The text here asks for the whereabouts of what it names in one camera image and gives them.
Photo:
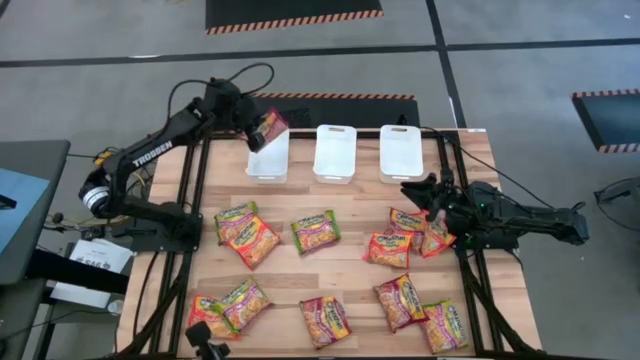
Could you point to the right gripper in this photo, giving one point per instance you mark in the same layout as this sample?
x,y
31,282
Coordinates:
x,y
452,200

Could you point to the red Maruchan ramen pack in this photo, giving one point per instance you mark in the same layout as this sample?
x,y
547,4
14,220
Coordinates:
x,y
325,321
406,220
400,301
274,126

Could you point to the black hazard-striped floor mat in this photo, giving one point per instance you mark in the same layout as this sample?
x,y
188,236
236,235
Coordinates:
x,y
295,12
350,112
612,120

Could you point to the black desk beam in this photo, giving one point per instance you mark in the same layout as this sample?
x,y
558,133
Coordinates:
x,y
75,272

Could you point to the small black round device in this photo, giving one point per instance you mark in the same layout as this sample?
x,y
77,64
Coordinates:
x,y
57,218

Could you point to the green Maruchan ramen pack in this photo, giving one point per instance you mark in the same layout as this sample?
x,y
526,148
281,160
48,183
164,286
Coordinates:
x,y
245,302
231,220
444,326
315,231

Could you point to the white printed paper sheet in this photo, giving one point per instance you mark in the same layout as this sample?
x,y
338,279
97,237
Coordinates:
x,y
100,252

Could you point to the blue desk pad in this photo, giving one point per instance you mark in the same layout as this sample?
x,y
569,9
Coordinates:
x,y
27,200

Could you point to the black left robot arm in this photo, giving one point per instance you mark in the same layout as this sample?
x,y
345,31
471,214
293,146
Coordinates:
x,y
150,154

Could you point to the orange Maruchan ramen pack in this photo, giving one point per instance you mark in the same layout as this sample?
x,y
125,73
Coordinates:
x,y
256,243
436,237
389,251
204,315

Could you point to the black aluminium table frame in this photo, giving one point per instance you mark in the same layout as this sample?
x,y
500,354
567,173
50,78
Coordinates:
x,y
204,170

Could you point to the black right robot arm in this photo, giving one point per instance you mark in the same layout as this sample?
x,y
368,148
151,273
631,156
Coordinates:
x,y
540,220

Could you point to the small black desk object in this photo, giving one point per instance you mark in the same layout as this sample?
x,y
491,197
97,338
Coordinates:
x,y
6,202

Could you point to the white plastic bin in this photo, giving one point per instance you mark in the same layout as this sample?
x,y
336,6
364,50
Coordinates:
x,y
335,155
270,165
401,155

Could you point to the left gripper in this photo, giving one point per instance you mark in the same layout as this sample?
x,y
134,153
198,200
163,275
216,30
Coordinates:
x,y
232,102

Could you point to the clear plastic cup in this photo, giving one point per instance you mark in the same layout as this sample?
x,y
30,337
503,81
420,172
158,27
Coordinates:
x,y
115,307

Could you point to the grey desk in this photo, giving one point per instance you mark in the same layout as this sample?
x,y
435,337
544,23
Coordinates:
x,y
45,160

